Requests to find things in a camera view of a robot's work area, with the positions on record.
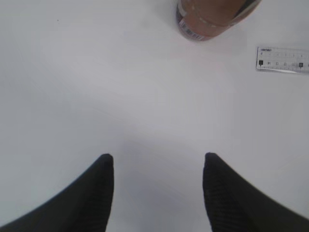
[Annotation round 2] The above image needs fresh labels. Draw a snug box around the clear plastic ruler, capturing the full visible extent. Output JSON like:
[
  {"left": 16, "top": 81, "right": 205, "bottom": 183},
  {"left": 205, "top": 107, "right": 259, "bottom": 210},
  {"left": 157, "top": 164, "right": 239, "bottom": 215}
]
[{"left": 256, "top": 46, "right": 309, "bottom": 74}]

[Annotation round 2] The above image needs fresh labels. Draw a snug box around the brown Nescafe coffee bottle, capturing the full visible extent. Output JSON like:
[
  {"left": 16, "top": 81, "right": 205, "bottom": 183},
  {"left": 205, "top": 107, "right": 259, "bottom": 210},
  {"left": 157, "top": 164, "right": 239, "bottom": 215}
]
[{"left": 176, "top": 0, "right": 261, "bottom": 41}]

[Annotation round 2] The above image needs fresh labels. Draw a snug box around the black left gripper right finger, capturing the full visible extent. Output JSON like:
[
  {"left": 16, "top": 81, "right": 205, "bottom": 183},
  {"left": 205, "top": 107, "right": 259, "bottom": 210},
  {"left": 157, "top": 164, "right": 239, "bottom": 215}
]
[{"left": 202, "top": 153, "right": 309, "bottom": 232}]

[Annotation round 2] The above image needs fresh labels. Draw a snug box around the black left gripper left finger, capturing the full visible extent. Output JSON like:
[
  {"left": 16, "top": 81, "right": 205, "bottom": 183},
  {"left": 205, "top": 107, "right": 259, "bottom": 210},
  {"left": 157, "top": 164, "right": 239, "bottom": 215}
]
[{"left": 0, "top": 154, "right": 113, "bottom": 232}]

